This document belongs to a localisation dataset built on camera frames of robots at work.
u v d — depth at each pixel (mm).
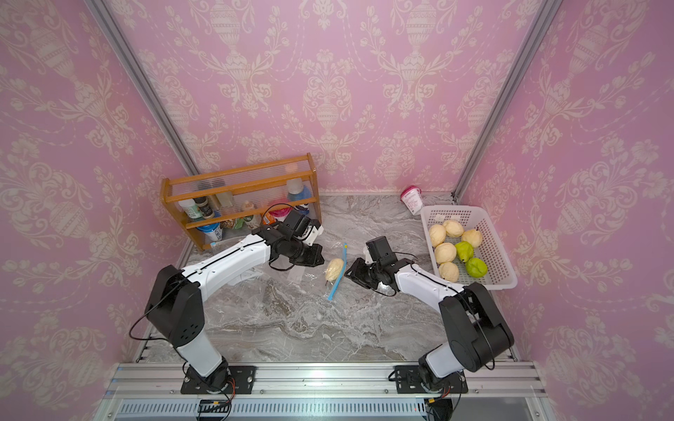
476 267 914
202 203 880
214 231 971
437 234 990
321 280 914
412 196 1126
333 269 905
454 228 1006
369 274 760
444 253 940
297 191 999
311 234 722
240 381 744
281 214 973
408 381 729
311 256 760
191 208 892
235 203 983
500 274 892
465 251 945
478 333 436
